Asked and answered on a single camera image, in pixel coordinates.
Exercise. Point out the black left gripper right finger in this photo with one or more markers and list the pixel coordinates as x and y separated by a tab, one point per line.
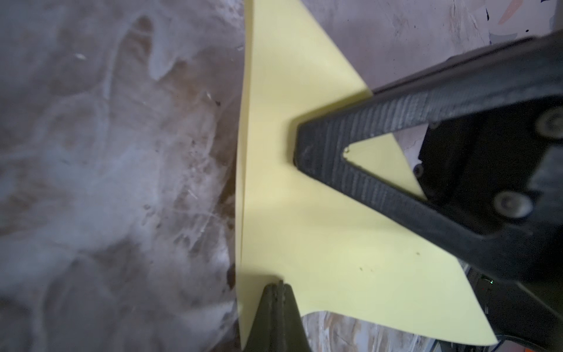
291	333

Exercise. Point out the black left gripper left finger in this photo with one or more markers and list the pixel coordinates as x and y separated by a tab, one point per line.
263	334

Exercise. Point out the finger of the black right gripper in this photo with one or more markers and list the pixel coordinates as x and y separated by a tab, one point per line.
491	170

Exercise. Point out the yellow square paper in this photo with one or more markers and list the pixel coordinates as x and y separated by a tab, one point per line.
337	254

